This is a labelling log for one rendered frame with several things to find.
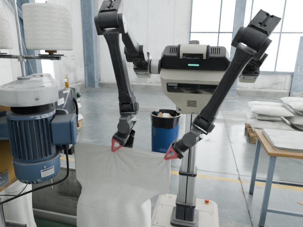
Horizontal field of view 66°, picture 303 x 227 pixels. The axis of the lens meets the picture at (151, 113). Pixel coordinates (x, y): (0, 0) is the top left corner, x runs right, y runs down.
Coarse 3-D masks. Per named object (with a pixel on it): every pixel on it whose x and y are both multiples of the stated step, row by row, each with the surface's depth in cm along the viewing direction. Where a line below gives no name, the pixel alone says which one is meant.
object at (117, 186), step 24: (96, 168) 118; (120, 168) 116; (144, 168) 112; (168, 168) 108; (96, 192) 117; (120, 192) 116; (144, 192) 114; (168, 192) 111; (96, 216) 117; (120, 216) 113; (144, 216) 112
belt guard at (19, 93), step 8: (16, 80) 88; (24, 80) 88; (40, 80) 89; (48, 80) 90; (0, 88) 70; (8, 88) 70; (16, 88) 70; (24, 88) 70; (32, 88) 71; (40, 88) 71; (48, 88) 73; (56, 88) 77; (0, 96) 70; (8, 96) 68; (16, 96) 68; (24, 96) 69; (32, 96) 70; (40, 96) 71; (48, 96) 73; (56, 96) 77; (0, 104) 71; (8, 104) 69; (16, 104) 69; (24, 104) 69; (32, 104) 70; (40, 104) 72
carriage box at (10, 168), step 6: (0, 108) 82; (6, 108) 84; (0, 144) 83; (6, 144) 86; (0, 150) 83; (6, 150) 86; (0, 156) 84; (6, 156) 86; (12, 156) 89; (0, 162) 84; (6, 162) 86; (0, 168) 84; (6, 168) 87; (12, 168) 89; (0, 174) 83; (12, 174) 89; (12, 180) 90; (6, 186) 87
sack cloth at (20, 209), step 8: (16, 184) 125; (24, 184) 130; (0, 192) 125; (8, 192) 124; (16, 192) 126; (24, 192) 131; (16, 200) 128; (24, 200) 132; (8, 208) 127; (16, 208) 129; (24, 208) 133; (8, 216) 128; (16, 216) 130; (24, 216) 134; (32, 216) 142; (32, 224) 142
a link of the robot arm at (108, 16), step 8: (104, 0) 89; (120, 0) 87; (104, 8) 85; (112, 8) 84; (120, 8) 86; (104, 16) 83; (112, 16) 82; (104, 24) 84; (112, 24) 84; (128, 24) 101; (128, 32) 101; (128, 40) 106; (128, 48) 112; (136, 48) 114; (144, 48) 120; (128, 56) 120; (144, 56) 119
